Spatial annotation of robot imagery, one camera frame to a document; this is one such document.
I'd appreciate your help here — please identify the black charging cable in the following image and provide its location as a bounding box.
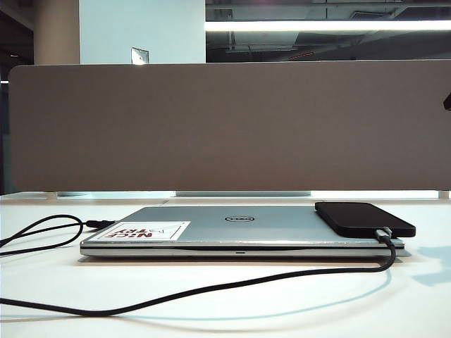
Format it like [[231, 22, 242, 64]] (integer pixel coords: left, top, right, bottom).
[[0, 227, 398, 316]]

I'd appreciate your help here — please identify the black smartphone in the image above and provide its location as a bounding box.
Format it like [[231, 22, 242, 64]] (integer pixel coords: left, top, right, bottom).
[[314, 201, 416, 239]]

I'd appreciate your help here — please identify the white ceiling light strip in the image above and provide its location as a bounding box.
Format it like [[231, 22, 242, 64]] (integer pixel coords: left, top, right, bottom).
[[204, 20, 451, 32]]

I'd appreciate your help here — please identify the brown desk partition panel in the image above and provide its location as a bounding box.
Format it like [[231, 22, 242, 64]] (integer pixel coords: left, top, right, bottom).
[[7, 62, 451, 193]]

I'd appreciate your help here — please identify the grey bar under partition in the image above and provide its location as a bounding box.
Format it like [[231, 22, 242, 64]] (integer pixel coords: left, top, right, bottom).
[[175, 191, 312, 197]]

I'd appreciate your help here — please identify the silver Dell laptop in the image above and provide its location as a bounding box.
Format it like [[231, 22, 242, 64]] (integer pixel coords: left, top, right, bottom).
[[79, 206, 406, 258]]

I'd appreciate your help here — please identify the white Nice Try sticker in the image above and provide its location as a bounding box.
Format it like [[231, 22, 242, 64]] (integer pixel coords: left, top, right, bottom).
[[95, 220, 191, 241]]

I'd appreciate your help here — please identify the beige round column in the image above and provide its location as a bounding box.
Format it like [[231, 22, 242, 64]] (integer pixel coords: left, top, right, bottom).
[[33, 0, 80, 65]]

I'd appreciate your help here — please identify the silver wall plate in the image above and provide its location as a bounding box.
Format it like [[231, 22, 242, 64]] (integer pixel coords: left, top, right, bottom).
[[130, 46, 150, 65]]

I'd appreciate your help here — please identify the black laptop power cable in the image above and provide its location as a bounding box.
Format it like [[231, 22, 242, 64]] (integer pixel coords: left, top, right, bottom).
[[0, 215, 114, 257]]

